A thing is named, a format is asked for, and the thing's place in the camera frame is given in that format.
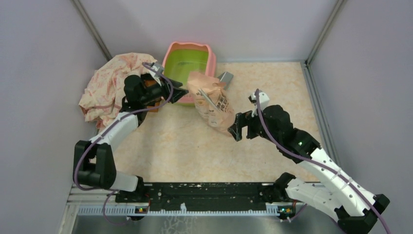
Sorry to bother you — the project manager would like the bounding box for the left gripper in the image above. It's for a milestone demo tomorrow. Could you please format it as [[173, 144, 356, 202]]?
[[140, 74, 189, 104]]

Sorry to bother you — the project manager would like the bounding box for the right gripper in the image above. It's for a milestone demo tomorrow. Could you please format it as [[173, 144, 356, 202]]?
[[228, 104, 280, 144]]

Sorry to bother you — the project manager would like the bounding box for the pink and green litter box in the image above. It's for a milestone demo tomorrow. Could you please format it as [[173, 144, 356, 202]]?
[[163, 41, 218, 106]]

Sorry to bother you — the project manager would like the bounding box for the white bag sealing clip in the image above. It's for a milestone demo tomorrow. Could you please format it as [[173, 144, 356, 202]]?
[[198, 89, 222, 112]]

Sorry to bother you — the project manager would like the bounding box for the pink cat litter bag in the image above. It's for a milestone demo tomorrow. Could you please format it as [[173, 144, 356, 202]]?
[[187, 71, 235, 136]]

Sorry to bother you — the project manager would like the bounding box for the metal litter scoop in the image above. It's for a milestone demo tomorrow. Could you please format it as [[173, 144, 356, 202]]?
[[218, 71, 234, 90]]

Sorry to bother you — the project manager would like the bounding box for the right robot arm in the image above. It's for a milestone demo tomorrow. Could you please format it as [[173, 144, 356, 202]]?
[[228, 105, 391, 234]]

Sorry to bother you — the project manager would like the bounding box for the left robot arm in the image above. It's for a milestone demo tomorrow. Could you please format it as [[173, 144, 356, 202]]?
[[73, 73, 188, 202]]

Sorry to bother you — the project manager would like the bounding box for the orange wooden tray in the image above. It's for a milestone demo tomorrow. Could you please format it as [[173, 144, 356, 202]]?
[[140, 73, 162, 113]]

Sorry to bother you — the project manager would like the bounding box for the pink floral cloth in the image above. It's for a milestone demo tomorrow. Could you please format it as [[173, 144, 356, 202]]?
[[78, 53, 157, 130]]

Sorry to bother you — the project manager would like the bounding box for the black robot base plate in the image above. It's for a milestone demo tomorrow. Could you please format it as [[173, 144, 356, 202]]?
[[115, 182, 292, 212]]

